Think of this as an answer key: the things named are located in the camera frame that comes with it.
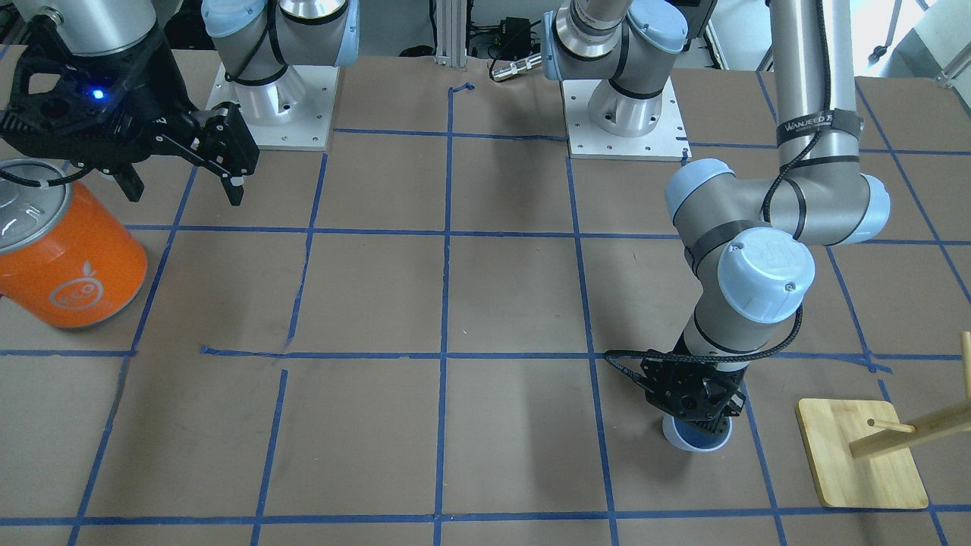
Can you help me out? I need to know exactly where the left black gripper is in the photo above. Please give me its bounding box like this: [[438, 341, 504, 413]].
[[641, 350, 746, 435]]

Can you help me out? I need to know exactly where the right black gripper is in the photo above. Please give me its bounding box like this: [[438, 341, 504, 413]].
[[2, 22, 259, 206]]

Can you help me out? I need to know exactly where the light blue plastic cup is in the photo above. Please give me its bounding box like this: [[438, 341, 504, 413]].
[[662, 415, 733, 453]]

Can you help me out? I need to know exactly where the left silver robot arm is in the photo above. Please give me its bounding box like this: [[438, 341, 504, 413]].
[[542, 1, 891, 450]]

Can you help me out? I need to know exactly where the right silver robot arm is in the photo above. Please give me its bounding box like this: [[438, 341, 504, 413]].
[[2, 1, 360, 206]]

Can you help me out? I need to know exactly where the wooden cup rack stand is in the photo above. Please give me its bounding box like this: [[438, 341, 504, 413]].
[[787, 331, 969, 511]]

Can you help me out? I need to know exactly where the large orange can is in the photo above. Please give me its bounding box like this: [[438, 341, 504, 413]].
[[1, 158, 148, 329]]

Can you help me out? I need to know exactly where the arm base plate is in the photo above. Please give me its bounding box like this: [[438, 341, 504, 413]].
[[561, 79, 693, 162], [206, 66, 341, 152]]

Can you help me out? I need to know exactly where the aluminium frame post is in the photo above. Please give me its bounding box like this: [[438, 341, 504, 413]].
[[428, 1, 470, 71]]

